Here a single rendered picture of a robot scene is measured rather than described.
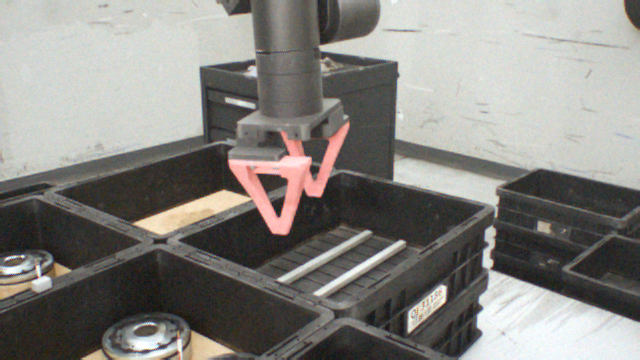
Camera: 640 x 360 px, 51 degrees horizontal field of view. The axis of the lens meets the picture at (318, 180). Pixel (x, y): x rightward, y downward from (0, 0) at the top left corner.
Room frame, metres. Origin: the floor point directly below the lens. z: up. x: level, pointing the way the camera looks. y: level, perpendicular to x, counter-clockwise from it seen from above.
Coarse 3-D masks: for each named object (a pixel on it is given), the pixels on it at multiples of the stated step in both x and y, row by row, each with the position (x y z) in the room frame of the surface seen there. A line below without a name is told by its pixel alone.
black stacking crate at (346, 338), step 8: (336, 336) 0.59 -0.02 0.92; (344, 336) 0.60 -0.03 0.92; (352, 336) 0.59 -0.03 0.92; (360, 336) 0.59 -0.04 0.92; (328, 344) 0.58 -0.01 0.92; (336, 344) 0.59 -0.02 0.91; (344, 344) 0.60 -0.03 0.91; (352, 344) 0.59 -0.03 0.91; (360, 344) 0.59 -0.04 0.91; (368, 344) 0.58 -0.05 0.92; (376, 344) 0.57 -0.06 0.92; (312, 352) 0.56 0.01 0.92; (320, 352) 0.57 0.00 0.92; (328, 352) 0.58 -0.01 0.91; (336, 352) 0.59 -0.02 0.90; (344, 352) 0.60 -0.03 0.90; (352, 352) 0.59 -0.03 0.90; (360, 352) 0.59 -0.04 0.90; (368, 352) 0.58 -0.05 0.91; (376, 352) 0.57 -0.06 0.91; (384, 352) 0.57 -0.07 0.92; (392, 352) 0.56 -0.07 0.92; (400, 352) 0.56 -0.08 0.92
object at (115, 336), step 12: (156, 312) 0.74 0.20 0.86; (120, 324) 0.71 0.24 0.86; (168, 324) 0.71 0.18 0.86; (180, 324) 0.71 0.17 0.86; (108, 336) 0.68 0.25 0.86; (120, 336) 0.68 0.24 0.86; (168, 336) 0.68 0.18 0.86; (180, 336) 0.68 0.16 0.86; (108, 348) 0.66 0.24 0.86; (120, 348) 0.66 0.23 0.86; (132, 348) 0.66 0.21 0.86; (144, 348) 0.66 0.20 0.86; (156, 348) 0.66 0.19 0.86; (168, 348) 0.66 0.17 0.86
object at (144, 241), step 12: (12, 204) 0.94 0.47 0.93; (24, 204) 0.96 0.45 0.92; (48, 204) 0.95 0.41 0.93; (60, 204) 0.94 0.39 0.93; (84, 216) 0.89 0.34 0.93; (96, 216) 0.89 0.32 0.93; (108, 228) 0.85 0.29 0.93; (120, 228) 0.85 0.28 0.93; (132, 240) 0.82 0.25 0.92; (144, 240) 0.81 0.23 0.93; (120, 252) 0.77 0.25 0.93; (132, 252) 0.77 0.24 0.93; (96, 264) 0.74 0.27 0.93; (60, 276) 0.70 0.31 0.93; (72, 276) 0.70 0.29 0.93; (0, 300) 0.65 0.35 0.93; (12, 300) 0.65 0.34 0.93
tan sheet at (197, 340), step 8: (192, 336) 0.73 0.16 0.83; (200, 336) 0.73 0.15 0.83; (192, 344) 0.71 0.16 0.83; (200, 344) 0.71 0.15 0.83; (208, 344) 0.72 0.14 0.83; (216, 344) 0.71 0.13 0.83; (96, 352) 0.70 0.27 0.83; (192, 352) 0.70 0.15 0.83; (200, 352) 0.70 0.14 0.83; (208, 352) 0.70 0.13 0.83; (216, 352) 0.70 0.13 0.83; (224, 352) 0.70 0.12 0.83
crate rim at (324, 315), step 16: (128, 256) 0.76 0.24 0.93; (144, 256) 0.77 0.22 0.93; (176, 256) 0.76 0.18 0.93; (192, 256) 0.76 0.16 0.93; (96, 272) 0.71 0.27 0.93; (224, 272) 0.71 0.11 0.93; (64, 288) 0.68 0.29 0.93; (256, 288) 0.68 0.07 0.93; (272, 288) 0.67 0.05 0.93; (16, 304) 0.64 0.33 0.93; (32, 304) 0.65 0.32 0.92; (288, 304) 0.65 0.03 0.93; (304, 304) 0.64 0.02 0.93; (320, 320) 0.60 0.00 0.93; (304, 336) 0.57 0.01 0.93; (272, 352) 0.55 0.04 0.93
